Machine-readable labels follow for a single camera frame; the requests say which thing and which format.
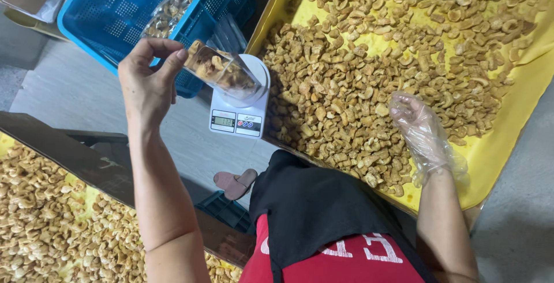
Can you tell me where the person's right hand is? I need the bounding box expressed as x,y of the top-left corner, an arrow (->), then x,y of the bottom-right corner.
389,91 -> 460,181

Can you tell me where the person's left hand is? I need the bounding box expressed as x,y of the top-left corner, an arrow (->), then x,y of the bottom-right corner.
118,38 -> 190,124

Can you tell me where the clear bag of cashews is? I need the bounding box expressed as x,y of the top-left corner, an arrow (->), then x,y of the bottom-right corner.
184,40 -> 263,100

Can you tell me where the heap of roasted cashews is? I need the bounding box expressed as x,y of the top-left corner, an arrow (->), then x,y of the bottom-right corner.
259,0 -> 554,198

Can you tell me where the metal tray with yellow liner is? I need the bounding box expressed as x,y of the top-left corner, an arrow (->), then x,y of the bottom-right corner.
244,0 -> 554,232

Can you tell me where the black apron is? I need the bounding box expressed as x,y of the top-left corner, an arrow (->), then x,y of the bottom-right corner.
249,149 -> 439,283

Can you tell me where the white digital kitchen scale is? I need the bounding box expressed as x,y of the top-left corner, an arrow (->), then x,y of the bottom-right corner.
209,54 -> 272,139

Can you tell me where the red printed shirt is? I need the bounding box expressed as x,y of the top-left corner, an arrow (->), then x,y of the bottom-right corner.
239,213 -> 427,283

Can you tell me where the brown slipper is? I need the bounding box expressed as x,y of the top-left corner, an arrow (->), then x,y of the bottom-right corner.
213,168 -> 259,201

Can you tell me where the stack of empty clear bags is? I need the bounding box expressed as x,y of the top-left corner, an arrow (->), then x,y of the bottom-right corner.
207,13 -> 248,55

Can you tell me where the dark teal plastic crate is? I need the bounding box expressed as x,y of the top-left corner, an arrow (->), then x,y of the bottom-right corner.
195,191 -> 256,235

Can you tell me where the large clear cashew bag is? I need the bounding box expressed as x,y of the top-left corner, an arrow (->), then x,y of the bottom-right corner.
141,0 -> 213,40

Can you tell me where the blue plastic crate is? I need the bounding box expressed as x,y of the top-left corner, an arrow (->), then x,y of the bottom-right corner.
57,0 -> 254,99

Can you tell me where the dark metal tray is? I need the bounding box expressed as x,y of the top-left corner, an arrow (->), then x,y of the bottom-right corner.
0,111 -> 257,271

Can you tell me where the heap of pale cashews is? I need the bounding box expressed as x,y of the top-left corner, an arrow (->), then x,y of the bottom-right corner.
0,141 -> 243,283

